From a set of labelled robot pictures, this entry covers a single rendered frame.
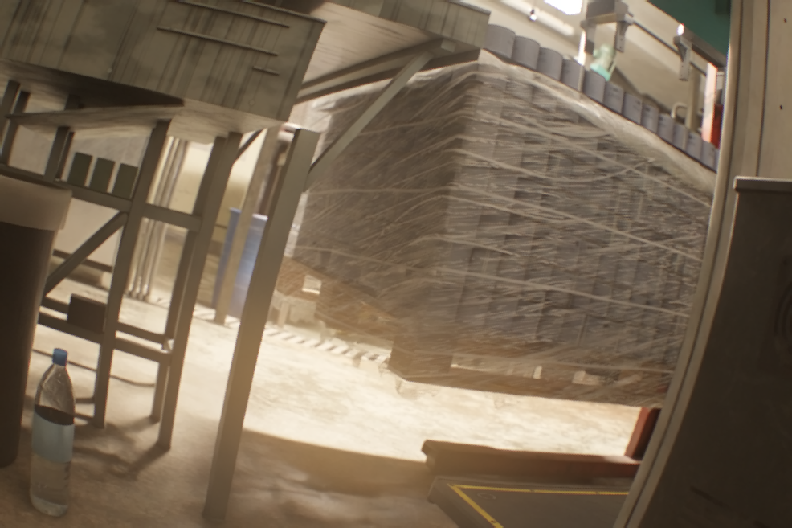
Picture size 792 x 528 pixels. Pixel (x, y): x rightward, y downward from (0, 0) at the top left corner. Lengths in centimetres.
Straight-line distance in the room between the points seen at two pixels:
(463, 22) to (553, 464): 167
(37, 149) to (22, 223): 282
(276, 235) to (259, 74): 30
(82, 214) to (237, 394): 272
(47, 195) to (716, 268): 108
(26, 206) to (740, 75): 118
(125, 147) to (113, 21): 269
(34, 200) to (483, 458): 172
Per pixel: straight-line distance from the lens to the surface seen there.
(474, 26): 143
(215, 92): 133
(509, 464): 248
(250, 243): 451
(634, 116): 177
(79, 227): 401
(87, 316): 176
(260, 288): 137
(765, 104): 103
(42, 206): 124
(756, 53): 104
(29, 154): 404
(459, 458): 237
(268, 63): 135
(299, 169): 137
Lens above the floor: 64
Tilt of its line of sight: 2 degrees down
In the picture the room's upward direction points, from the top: 16 degrees clockwise
